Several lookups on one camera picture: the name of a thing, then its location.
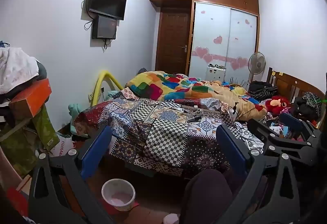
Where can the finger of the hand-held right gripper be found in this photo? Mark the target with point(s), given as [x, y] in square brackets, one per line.
[291, 118]
[281, 144]

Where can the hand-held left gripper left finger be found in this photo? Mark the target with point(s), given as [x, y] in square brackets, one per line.
[95, 152]

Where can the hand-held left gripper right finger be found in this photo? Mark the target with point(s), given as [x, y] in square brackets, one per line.
[232, 147]

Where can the white plush toy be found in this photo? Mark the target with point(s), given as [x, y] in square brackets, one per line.
[278, 129]

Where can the black clothing pile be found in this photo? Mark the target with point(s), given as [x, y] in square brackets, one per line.
[306, 106]

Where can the red plush toy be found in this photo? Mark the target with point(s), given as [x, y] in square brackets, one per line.
[277, 104]

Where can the white plastic shopping bag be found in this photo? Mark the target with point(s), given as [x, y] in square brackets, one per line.
[62, 144]

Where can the wooden bed headboard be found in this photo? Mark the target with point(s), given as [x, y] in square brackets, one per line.
[286, 83]

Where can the black striped clothing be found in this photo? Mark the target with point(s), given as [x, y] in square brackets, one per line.
[263, 88]

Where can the teal plastic basin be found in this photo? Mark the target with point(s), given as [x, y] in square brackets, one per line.
[75, 110]

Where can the small black device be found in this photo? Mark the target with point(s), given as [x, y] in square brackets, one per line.
[194, 118]

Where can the person's leg in dark trousers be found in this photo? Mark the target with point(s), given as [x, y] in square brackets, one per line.
[207, 196]

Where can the green leaf-print bag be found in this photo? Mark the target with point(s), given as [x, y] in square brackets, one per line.
[47, 127]
[15, 152]

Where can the patterned checkered blanket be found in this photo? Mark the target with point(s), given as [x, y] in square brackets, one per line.
[158, 134]

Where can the standing electric fan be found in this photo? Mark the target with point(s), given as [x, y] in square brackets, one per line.
[256, 63]

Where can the yellow foam tube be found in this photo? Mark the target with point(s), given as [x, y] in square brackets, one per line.
[98, 83]

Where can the small white cabinet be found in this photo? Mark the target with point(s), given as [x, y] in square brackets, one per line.
[216, 73]

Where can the orange cardboard box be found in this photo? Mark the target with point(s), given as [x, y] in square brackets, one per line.
[35, 97]

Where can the colourful patchwork quilt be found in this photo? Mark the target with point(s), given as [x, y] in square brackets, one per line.
[178, 86]

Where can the red leaf-print bag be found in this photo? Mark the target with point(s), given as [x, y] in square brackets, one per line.
[16, 201]

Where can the pink cup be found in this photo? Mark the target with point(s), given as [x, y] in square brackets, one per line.
[171, 219]

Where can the white cloth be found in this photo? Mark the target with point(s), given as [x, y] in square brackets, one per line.
[15, 68]

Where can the wardrobe with heart stickers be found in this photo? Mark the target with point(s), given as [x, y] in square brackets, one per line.
[219, 22]

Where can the brown wooden door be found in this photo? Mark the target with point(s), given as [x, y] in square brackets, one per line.
[173, 40]

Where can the small black wall monitor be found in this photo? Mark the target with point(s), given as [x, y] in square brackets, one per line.
[104, 27]

